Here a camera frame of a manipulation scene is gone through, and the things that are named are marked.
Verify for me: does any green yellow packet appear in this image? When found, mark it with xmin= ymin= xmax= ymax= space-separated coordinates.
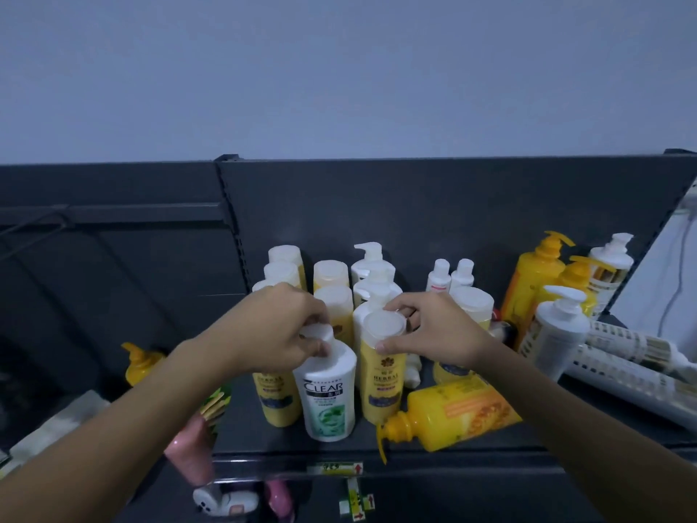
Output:
xmin=198 ymin=385 xmax=233 ymax=432

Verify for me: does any dark cable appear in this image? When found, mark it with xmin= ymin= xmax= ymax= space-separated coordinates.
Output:
xmin=656 ymin=211 xmax=697 ymax=338

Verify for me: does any dark bottle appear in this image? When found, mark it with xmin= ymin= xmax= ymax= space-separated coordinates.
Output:
xmin=489 ymin=309 xmax=518 ymax=347

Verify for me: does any white green-label shampoo bottle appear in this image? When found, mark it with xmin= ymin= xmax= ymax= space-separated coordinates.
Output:
xmin=293 ymin=324 xmax=358 ymax=443

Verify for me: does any person's left hand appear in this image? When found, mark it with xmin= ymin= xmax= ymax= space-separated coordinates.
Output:
xmin=204 ymin=283 xmax=332 ymax=376

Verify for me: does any white printed pump bottle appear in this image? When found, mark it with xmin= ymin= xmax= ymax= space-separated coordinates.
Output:
xmin=587 ymin=233 xmax=636 ymax=317
xmin=585 ymin=320 xmax=697 ymax=385
xmin=565 ymin=344 xmax=697 ymax=432
xmin=519 ymin=285 xmax=592 ymax=382

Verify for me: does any white and pink gadget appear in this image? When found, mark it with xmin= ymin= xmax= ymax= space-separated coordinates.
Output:
xmin=192 ymin=483 xmax=260 ymax=518

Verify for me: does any yellow pump bottle orange label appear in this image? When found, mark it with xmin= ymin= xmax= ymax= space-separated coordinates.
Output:
xmin=376 ymin=374 xmax=523 ymax=465

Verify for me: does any person's right forearm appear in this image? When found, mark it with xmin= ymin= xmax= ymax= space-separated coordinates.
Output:
xmin=473 ymin=342 xmax=697 ymax=523

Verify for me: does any group of yellow white-capped bottles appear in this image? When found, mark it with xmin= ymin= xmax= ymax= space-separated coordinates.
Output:
xmin=252 ymin=245 xmax=495 ymax=429

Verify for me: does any white package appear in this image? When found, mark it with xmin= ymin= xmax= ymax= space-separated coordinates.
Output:
xmin=0 ymin=390 xmax=111 ymax=481

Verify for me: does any small pink item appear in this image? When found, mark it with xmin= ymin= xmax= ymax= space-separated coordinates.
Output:
xmin=265 ymin=480 xmax=295 ymax=522

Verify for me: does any person's right hand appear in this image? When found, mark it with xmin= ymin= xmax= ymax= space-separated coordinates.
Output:
xmin=376 ymin=292 xmax=494 ymax=371

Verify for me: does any black metal shelf unit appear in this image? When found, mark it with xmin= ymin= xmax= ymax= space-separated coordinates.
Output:
xmin=0 ymin=149 xmax=697 ymax=523

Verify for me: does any pink bottle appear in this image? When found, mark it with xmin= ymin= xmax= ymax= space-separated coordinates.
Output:
xmin=163 ymin=413 xmax=216 ymax=488

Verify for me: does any shelf price label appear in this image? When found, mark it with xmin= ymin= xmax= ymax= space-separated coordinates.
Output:
xmin=307 ymin=462 xmax=364 ymax=478

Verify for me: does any yellow shampoo bottle cap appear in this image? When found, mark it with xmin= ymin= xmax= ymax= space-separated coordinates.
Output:
xmin=359 ymin=310 xmax=408 ymax=426

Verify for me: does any hanging price tag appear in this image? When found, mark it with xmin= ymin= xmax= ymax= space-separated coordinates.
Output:
xmin=338 ymin=477 xmax=376 ymax=523

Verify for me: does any person's left forearm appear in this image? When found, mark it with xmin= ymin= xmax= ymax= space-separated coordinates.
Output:
xmin=0 ymin=335 xmax=236 ymax=523

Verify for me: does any black wire bracket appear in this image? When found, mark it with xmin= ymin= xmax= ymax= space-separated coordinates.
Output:
xmin=0 ymin=209 xmax=73 ymax=263

